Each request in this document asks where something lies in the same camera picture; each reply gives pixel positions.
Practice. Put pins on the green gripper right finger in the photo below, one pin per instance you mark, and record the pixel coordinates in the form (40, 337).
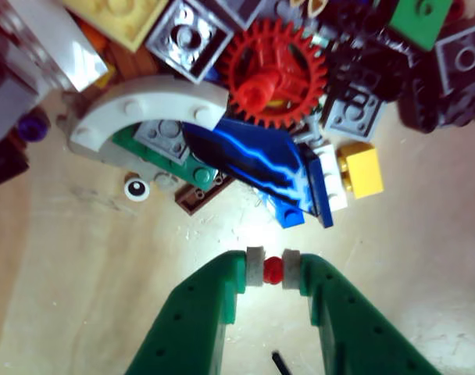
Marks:
(358, 336)

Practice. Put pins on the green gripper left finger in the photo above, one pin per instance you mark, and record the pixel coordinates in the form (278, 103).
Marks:
(190, 324)

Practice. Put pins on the black bulky piece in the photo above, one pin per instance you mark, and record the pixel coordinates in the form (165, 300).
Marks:
(417, 90)

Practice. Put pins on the grey small studded plate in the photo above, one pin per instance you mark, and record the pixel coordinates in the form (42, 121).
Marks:
(163, 138)

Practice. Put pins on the dark brown flat tile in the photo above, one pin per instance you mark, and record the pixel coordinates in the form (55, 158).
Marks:
(198, 197)

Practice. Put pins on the white smooth slope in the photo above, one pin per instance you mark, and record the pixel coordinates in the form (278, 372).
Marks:
(61, 43)

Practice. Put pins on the dark grey hollow brick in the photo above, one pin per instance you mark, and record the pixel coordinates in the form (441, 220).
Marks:
(186, 37)

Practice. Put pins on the purple round stud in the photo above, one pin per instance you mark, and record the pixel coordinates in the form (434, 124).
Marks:
(33, 127)

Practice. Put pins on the yellow small brick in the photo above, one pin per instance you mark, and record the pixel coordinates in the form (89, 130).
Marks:
(362, 172)

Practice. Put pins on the white narrow plate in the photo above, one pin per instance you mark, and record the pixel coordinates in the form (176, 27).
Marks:
(333, 179)

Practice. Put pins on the white curved arch brick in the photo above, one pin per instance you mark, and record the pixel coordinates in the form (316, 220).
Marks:
(143, 105)

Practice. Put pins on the grey hollow square brick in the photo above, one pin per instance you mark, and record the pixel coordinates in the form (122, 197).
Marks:
(464, 58)

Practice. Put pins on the brown wooden-look piece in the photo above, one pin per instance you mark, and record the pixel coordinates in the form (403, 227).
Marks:
(134, 64)

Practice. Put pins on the green studded plate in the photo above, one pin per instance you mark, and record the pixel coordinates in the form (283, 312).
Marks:
(194, 173)

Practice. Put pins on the grey brick with hollow underside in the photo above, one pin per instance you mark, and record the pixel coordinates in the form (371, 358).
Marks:
(354, 113)

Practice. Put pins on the yellow studded plate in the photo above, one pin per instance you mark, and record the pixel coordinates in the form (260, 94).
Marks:
(116, 17)

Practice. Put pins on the thin black bar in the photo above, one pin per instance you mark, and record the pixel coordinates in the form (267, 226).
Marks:
(280, 363)

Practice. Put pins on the dark maroon plate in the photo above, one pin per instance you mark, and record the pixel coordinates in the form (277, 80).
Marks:
(5, 168)

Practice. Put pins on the grey bracket piece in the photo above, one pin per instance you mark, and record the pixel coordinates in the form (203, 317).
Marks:
(85, 150)

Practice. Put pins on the small red round stud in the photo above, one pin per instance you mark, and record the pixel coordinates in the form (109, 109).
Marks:
(272, 269)

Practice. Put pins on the light grey brick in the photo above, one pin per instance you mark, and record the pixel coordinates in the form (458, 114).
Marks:
(9, 107)

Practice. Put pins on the green square brick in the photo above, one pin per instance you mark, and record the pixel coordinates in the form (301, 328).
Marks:
(419, 19)

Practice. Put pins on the dark blue thin plate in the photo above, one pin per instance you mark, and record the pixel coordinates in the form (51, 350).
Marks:
(319, 187)

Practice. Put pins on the grey small technic joint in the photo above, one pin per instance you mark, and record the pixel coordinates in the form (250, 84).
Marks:
(309, 131)

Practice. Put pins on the white round eye tile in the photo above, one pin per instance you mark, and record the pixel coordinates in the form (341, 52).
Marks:
(136, 189)

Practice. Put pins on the red gear wheel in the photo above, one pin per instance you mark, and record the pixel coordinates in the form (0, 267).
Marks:
(300, 93)

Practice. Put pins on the blue lightning print piece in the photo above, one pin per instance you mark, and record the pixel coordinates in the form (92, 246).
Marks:
(257, 156)

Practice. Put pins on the red technic pin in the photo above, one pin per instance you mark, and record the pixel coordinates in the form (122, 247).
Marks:
(257, 91)

